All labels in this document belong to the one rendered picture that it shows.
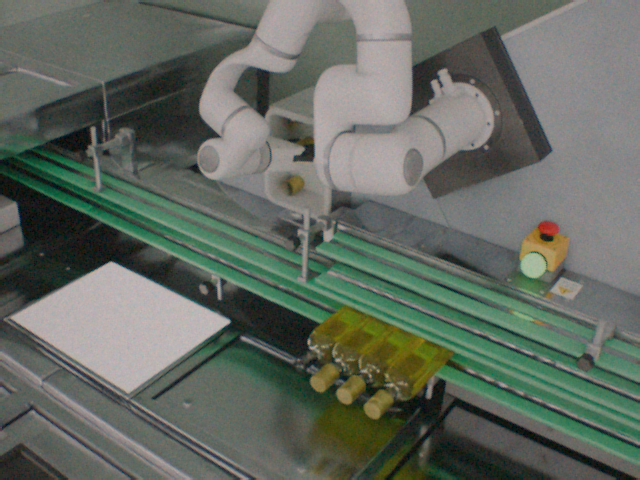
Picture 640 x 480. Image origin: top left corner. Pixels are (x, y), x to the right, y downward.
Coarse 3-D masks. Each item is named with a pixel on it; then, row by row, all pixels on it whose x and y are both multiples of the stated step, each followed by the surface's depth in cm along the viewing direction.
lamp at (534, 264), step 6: (534, 252) 145; (528, 258) 144; (534, 258) 143; (540, 258) 143; (522, 264) 145; (528, 264) 144; (534, 264) 143; (540, 264) 143; (546, 264) 144; (528, 270) 144; (534, 270) 143; (540, 270) 143; (534, 276) 144
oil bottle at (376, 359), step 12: (384, 336) 152; (396, 336) 152; (408, 336) 152; (372, 348) 148; (384, 348) 148; (396, 348) 148; (360, 360) 146; (372, 360) 145; (384, 360) 145; (372, 372) 144; (384, 372) 145; (372, 384) 146
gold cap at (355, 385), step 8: (352, 376) 143; (344, 384) 141; (352, 384) 141; (360, 384) 142; (336, 392) 142; (344, 392) 140; (352, 392) 140; (360, 392) 142; (344, 400) 141; (352, 400) 140
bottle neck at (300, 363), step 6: (312, 348) 150; (300, 354) 149; (306, 354) 149; (312, 354) 149; (318, 354) 150; (294, 360) 148; (300, 360) 147; (306, 360) 148; (312, 360) 149; (294, 366) 149; (300, 366) 149; (306, 366) 147
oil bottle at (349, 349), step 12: (360, 324) 155; (372, 324) 155; (384, 324) 155; (348, 336) 152; (360, 336) 152; (372, 336) 152; (336, 348) 149; (348, 348) 149; (360, 348) 149; (348, 360) 147; (348, 372) 148
